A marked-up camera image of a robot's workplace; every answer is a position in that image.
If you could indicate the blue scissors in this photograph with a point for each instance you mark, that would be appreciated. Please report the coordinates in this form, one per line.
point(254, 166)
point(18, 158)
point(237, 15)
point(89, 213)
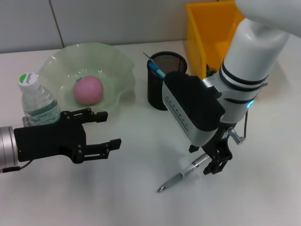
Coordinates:
point(157, 70)

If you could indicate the black mesh pen holder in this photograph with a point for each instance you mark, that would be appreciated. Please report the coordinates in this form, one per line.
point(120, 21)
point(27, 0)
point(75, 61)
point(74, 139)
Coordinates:
point(155, 94)

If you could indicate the green glass fruit plate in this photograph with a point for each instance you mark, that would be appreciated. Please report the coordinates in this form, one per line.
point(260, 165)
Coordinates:
point(58, 68)

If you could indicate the green plastic wrapper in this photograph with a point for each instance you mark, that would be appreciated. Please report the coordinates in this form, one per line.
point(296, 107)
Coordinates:
point(210, 70)

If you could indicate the clear plastic water bottle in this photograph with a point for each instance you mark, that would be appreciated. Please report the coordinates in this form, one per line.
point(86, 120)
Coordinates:
point(37, 106)

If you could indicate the silver pen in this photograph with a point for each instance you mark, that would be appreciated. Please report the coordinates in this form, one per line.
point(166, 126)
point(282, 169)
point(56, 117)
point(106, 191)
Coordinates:
point(174, 180)

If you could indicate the transparent plastic ruler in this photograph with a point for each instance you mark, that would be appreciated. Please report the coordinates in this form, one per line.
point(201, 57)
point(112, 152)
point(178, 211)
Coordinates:
point(148, 57)

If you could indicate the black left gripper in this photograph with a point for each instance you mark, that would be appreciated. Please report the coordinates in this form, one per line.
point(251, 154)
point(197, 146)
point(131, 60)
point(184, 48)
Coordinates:
point(47, 141)

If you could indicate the pink peach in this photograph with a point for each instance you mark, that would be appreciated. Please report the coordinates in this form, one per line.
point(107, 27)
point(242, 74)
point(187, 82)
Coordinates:
point(88, 90)

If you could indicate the yellow plastic bin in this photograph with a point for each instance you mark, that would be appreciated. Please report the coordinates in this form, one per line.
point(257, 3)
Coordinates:
point(207, 30)

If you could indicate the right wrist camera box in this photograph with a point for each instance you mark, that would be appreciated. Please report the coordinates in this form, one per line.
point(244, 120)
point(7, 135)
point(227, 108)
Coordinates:
point(195, 113)

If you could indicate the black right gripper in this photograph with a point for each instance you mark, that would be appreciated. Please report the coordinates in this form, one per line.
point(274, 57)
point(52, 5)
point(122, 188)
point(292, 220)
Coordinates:
point(221, 141)

